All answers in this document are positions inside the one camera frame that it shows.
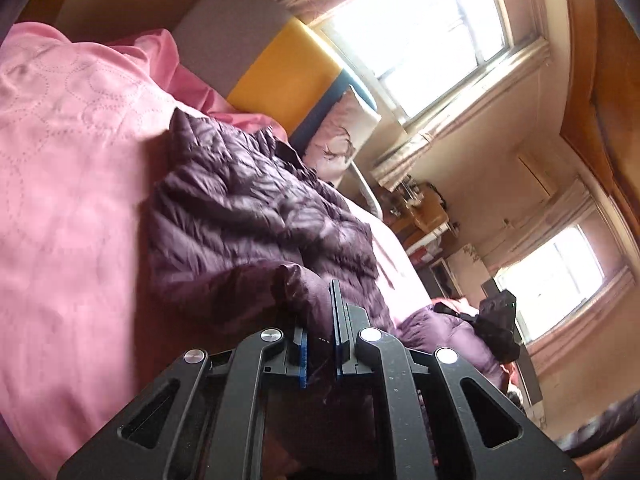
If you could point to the grey yellow blue headboard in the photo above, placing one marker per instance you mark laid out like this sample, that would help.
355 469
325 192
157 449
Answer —
280 65

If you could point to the purple puffer jacket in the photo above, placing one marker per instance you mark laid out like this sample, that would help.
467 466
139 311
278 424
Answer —
240 210

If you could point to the cluttered wooden desk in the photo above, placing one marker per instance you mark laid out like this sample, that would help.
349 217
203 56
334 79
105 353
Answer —
430 212

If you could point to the small window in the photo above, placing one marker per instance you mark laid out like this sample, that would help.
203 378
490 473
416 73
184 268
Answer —
560 275

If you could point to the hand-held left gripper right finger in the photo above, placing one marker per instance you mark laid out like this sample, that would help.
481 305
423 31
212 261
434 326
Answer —
341 355

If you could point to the pink bed cover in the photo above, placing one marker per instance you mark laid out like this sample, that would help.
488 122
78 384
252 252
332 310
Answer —
75 185

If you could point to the deer print pillow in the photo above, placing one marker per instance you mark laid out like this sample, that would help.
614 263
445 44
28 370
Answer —
340 130

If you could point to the grey padded rail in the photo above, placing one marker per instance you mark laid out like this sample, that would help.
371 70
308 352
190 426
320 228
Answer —
367 195

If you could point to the dark cloth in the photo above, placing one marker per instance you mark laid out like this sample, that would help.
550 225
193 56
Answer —
605 425

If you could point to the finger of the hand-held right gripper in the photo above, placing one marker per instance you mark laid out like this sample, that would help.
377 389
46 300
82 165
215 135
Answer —
455 312

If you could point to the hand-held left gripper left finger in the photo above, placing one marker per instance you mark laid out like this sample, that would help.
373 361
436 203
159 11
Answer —
303 365

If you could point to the white cabinet with flower decals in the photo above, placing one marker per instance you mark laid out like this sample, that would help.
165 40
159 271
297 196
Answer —
467 265

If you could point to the brown wooden panel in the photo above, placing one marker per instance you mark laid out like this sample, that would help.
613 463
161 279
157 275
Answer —
600 85

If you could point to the large window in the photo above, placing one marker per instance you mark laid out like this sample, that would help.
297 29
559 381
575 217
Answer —
425 35

